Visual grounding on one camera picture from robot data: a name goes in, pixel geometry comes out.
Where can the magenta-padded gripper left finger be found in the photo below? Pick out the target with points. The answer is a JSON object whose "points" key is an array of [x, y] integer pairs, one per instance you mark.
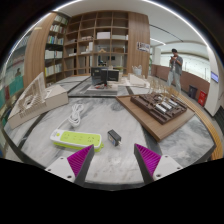
{"points": [[63, 166]]}

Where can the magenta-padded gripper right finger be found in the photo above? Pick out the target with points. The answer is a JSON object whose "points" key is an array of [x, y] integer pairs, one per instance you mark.
{"points": [[165, 166]]}

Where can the green and white power strip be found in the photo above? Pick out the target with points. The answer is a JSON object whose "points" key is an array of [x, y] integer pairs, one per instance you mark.
{"points": [[80, 138]]}

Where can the brown architectural model on board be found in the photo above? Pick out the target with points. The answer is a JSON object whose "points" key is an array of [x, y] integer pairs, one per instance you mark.
{"points": [[160, 106]]}

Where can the large white architectural model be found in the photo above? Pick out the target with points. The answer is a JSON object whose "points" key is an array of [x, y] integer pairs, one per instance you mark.
{"points": [[53, 98]]}

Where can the red bin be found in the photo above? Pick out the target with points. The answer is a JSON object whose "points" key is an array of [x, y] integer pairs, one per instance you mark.
{"points": [[202, 98]]}

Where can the pale wooden stick model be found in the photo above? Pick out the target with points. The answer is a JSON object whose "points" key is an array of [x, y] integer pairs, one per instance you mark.
{"points": [[160, 88]]}

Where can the black bin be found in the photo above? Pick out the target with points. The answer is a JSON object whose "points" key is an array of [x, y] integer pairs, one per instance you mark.
{"points": [[193, 92]]}

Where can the brown reception counter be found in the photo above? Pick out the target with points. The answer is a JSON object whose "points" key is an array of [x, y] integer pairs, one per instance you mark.
{"points": [[191, 80]]}

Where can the small white architectural model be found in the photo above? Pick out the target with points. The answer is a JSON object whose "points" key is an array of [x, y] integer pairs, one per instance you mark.
{"points": [[136, 80]]}

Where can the large glass-fronted book shelf unit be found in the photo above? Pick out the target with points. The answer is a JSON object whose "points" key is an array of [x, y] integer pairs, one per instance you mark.
{"points": [[13, 86]]}

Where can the person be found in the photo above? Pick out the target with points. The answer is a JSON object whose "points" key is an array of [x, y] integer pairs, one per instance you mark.
{"points": [[176, 65]]}

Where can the narrow book shelf unit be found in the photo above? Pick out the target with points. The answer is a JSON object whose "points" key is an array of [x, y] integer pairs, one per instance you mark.
{"points": [[53, 53]]}

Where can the short ceiling light strip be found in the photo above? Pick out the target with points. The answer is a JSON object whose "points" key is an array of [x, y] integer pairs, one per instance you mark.
{"points": [[157, 41]]}

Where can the wooden shelf unit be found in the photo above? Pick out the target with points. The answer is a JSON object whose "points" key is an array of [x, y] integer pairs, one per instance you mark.
{"points": [[103, 35]]}

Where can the long curved ceiling light strip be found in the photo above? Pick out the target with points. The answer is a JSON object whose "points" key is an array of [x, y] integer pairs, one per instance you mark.
{"points": [[181, 18]]}

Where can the wall monitor screen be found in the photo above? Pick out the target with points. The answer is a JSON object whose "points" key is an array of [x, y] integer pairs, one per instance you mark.
{"points": [[214, 76]]}

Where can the wall poster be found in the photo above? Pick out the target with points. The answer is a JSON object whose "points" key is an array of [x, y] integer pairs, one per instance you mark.
{"points": [[143, 47]]}

